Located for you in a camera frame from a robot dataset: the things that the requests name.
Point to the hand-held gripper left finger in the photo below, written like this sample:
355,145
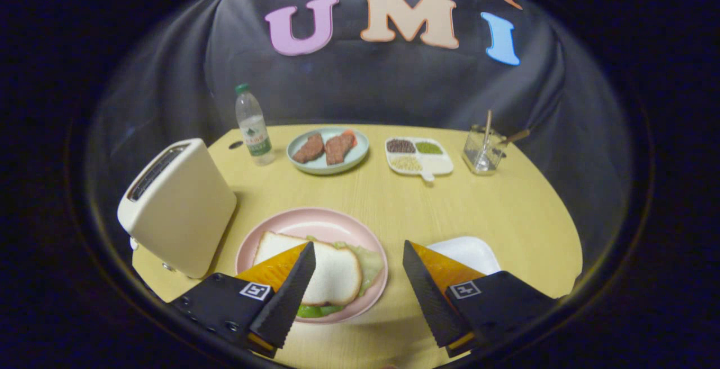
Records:
289,298

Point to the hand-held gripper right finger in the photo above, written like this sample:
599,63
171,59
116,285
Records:
430,298

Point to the white bread slice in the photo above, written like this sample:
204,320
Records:
332,273

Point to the green lettuce leaf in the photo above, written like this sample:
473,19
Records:
371,262

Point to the white rectangular plate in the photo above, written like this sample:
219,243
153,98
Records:
469,253

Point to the pink round plate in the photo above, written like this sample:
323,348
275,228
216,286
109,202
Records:
315,221

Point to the white divided dish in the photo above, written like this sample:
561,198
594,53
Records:
439,163

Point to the pale blue round plate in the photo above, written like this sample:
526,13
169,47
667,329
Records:
326,167

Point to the pile of pale beans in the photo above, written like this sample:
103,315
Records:
406,162

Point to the white toaster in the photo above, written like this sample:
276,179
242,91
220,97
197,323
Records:
180,206

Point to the clear glass utensil holder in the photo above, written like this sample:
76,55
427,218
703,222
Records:
482,158

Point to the pile of green beans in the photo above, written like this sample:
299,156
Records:
428,147

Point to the pile of dark beans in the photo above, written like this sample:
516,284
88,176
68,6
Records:
400,145

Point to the brown meat piece orange tip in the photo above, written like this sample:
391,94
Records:
340,148

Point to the clear plastic water bottle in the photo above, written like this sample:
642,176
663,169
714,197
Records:
254,130

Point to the wooden stick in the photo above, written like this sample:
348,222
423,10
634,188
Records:
487,130

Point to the metal spoon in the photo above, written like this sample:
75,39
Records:
514,137

